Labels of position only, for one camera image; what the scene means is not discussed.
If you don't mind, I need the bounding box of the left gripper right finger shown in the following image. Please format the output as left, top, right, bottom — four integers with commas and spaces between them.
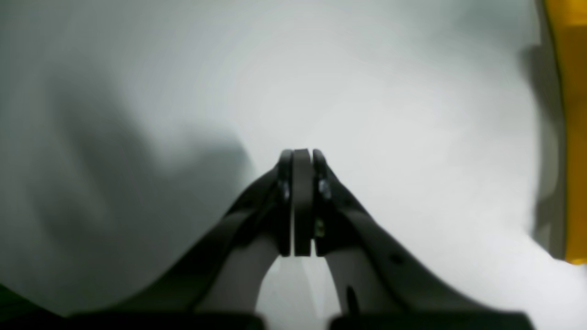
292, 149, 534, 330

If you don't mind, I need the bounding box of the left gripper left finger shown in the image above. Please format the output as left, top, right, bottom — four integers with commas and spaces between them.
69, 150, 294, 330

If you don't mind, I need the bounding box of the orange T-shirt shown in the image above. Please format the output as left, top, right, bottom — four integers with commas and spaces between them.
544, 0, 587, 265

